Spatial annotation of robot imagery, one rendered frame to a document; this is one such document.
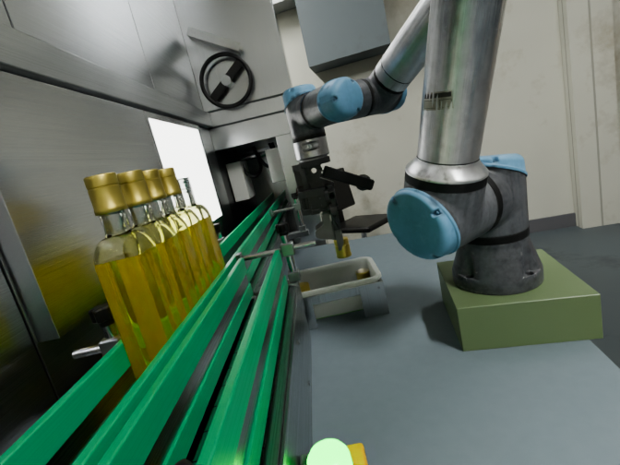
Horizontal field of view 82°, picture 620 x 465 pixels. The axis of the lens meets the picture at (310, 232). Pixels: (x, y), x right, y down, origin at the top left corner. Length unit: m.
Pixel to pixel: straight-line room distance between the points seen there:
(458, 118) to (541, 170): 3.32
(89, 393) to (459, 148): 0.51
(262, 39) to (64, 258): 1.25
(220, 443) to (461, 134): 0.43
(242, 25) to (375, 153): 2.17
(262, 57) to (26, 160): 1.18
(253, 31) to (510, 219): 1.27
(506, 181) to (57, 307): 0.67
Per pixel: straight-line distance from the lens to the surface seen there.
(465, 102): 0.51
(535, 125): 3.77
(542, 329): 0.71
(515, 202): 0.67
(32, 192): 0.59
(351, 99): 0.70
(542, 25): 3.86
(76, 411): 0.44
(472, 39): 0.51
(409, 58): 0.73
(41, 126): 0.65
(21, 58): 0.69
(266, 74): 1.61
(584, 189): 3.84
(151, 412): 0.36
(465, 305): 0.67
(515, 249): 0.69
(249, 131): 1.59
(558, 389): 0.63
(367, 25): 3.36
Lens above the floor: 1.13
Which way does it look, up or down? 12 degrees down
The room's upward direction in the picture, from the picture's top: 13 degrees counter-clockwise
